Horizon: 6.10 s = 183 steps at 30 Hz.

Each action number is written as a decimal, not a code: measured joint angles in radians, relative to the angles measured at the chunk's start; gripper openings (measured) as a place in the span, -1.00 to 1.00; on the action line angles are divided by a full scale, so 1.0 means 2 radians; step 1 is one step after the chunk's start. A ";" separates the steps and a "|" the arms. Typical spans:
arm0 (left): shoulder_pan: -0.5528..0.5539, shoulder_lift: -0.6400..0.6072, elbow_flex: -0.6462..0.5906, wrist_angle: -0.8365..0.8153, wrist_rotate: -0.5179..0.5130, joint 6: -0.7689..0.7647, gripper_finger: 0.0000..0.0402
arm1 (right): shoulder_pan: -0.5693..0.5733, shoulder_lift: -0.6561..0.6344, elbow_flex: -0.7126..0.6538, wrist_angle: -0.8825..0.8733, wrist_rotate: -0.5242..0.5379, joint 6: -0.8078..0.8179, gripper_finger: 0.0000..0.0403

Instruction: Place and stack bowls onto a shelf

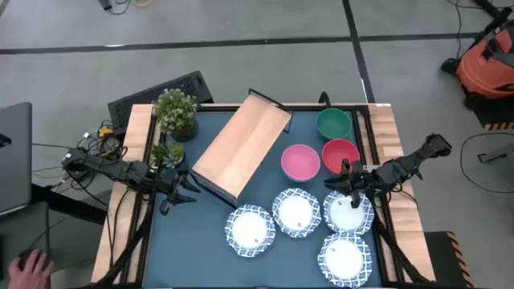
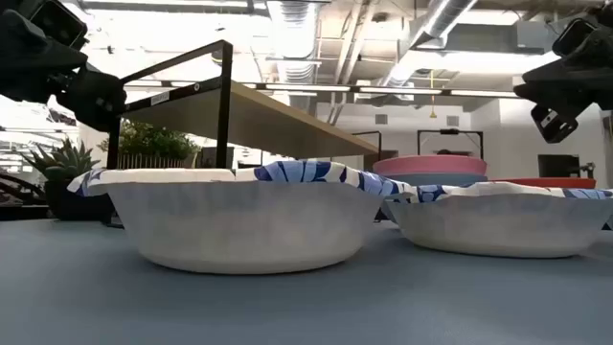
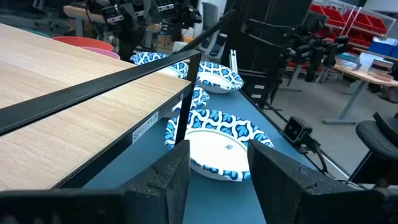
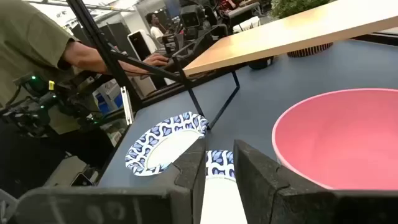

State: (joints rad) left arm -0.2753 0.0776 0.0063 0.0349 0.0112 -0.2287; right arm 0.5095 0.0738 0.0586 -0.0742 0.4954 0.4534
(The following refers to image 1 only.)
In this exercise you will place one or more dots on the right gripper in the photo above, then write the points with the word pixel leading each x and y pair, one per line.
pixel 363 178

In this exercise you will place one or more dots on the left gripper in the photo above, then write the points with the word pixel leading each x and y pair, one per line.
pixel 170 182

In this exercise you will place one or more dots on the blue patterned paper plate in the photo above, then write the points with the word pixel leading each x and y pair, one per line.
pixel 250 229
pixel 344 259
pixel 345 218
pixel 296 212

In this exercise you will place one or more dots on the pink bowl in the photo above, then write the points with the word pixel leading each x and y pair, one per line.
pixel 300 161

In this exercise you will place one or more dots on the green bowl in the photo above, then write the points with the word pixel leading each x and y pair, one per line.
pixel 333 124

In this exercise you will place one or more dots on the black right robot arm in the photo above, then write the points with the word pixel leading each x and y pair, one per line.
pixel 401 168

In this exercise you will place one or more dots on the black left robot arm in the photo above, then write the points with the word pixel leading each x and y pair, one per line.
pixel 100 164

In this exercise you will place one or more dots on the small succulent in pot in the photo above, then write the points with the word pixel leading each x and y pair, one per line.
pixel 168 154

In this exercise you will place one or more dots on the wooden rack board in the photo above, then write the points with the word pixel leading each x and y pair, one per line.
pixel 241 148

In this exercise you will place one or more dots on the wooden table side board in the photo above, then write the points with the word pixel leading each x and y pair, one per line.
pixel 138 124
pixel 405 216

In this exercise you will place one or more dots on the black diagonal support strut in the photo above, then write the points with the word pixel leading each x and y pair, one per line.
pixel 395 245
pixel 128 245

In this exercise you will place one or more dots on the flowering plant in ribbed pot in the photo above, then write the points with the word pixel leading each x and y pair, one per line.
pixel 174 110

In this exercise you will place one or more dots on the yellow power adapter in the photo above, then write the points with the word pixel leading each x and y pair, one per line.
pixel 106 131

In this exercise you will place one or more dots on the black metal base bar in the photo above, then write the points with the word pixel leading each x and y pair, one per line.
pixel 68 204

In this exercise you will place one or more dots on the black mat with hazard stripes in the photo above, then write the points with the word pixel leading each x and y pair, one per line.
pixel 494 116
pixel 441 257

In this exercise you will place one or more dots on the grey desk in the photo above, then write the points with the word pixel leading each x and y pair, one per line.
pixel 24 225

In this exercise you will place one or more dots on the grey laptop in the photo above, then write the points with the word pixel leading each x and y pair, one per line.
pixel 16 156

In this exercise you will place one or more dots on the person's hand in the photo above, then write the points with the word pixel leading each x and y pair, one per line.
pixel 30 275

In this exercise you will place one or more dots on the orange shop vacuum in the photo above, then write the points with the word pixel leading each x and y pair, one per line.
pixel 482 68

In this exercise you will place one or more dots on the black table frame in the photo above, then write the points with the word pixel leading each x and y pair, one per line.
pixel 305 108

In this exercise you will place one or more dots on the black metal bracket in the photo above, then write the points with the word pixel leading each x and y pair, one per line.
pixel 324 99

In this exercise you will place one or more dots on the grey metal bracket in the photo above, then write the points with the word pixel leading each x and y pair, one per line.
pixel 498 154

